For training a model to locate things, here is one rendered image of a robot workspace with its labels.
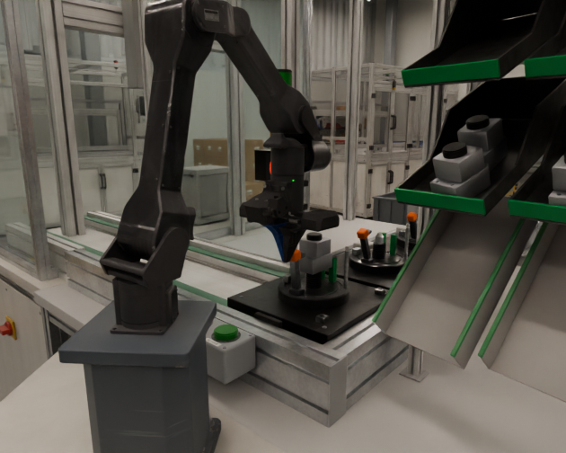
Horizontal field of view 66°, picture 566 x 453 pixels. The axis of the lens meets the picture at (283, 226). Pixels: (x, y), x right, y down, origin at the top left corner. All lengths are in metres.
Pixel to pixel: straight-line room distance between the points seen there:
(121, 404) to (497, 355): 0.47
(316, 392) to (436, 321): 0.20
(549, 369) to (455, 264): 0.19
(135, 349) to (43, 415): 0.33
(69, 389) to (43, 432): 0.11
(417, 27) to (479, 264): 12.87
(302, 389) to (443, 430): 0.21
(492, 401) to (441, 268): 0.24
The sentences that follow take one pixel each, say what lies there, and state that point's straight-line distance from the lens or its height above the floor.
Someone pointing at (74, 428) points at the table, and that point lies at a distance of 0.78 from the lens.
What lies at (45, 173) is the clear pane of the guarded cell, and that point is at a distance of 1.95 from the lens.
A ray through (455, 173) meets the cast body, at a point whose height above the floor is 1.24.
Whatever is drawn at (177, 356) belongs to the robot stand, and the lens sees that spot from 0.50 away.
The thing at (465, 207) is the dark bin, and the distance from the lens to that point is 0.60.
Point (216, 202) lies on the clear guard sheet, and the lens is 1.26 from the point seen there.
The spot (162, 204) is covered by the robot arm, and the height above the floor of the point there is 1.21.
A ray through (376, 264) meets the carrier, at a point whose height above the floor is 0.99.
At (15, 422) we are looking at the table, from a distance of 0.83.
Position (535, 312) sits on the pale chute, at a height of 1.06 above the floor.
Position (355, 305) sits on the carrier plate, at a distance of 0.84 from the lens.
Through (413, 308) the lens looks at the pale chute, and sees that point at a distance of 0.70.
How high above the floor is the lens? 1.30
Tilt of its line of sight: 13 degrees down
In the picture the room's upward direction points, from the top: straight up
